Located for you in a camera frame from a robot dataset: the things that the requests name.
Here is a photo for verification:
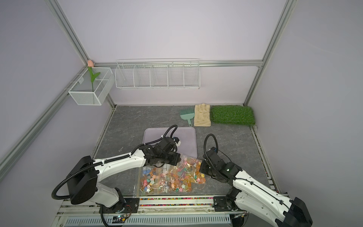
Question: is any ziploc bag of candies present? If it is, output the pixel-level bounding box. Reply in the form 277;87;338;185
133;165;171;197
167;156;206;193

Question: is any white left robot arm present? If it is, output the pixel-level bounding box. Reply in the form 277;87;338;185
51;125;181;213

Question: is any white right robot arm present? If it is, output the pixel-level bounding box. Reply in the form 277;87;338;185
200;146;313;227

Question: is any lilac plastic tray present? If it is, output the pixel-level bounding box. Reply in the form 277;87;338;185
142;127;198;159

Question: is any green hand broom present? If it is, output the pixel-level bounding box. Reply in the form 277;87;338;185
180;108;195;127

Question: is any beige work glove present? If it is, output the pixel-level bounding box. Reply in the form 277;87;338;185
194;103;211;127

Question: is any green artificial grass mat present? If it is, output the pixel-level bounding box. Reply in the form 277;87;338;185
210;105;256;126

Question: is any small white mesh basket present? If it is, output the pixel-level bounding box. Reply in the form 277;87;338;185
69;67;115;106

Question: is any pink artificial tulip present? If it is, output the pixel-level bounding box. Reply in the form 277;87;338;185
88;60;100;92

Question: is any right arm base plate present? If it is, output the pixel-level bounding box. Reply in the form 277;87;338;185
213;195;241;212

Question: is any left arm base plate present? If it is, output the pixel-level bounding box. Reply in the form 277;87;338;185
100;198;140;214

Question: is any long white wire basket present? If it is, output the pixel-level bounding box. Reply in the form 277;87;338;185
115;58;200;89

